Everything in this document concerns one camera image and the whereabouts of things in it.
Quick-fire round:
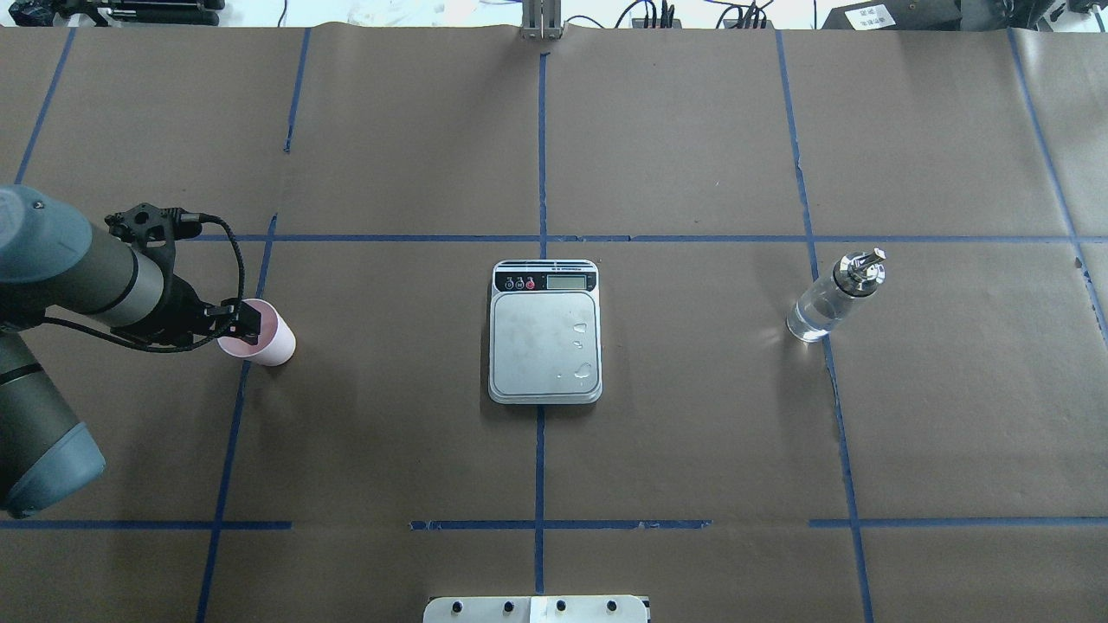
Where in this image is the glass sauce bottle metal spout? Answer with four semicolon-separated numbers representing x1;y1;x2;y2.
786;247;888;343

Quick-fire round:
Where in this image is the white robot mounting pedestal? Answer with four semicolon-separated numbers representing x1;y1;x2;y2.
422;594;652;622

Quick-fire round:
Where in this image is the pink paper cup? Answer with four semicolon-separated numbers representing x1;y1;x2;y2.
216;299;297;367

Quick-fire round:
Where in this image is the aluminium frame post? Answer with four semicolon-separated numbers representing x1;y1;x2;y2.
519;0;564;41

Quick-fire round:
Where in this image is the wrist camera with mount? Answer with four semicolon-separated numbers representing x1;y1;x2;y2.
104;202;204;251

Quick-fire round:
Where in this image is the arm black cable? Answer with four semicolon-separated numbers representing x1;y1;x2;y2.
39;211;247;353

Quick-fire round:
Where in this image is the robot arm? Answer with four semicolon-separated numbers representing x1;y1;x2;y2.
1;184;261;520

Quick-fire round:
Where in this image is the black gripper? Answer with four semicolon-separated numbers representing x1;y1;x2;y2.
139;275;261;347

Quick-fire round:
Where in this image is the digital kitchen scale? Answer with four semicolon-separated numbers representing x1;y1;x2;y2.
488;259;604;405

